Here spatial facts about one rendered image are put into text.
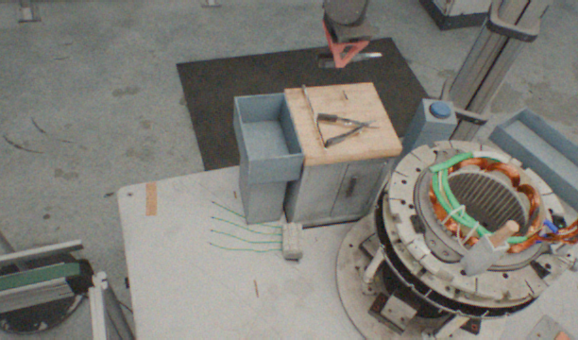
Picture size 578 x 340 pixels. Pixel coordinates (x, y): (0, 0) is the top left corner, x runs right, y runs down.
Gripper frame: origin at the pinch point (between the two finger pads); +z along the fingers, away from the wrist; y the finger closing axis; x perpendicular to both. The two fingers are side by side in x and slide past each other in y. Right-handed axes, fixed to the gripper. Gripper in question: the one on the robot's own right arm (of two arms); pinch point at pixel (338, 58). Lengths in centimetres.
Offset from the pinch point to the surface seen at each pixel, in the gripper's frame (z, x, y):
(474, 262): 5.2, 10.0, 42.0
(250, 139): 19.7, -16.2, 0.9
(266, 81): 119, 20, -117
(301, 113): 11.9, -6.2, 2.3
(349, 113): 12.0, 3.9, 3.6
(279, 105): 15.1, -9.2, -3.7
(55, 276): 41, -60, 14
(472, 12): 110, 157, -150
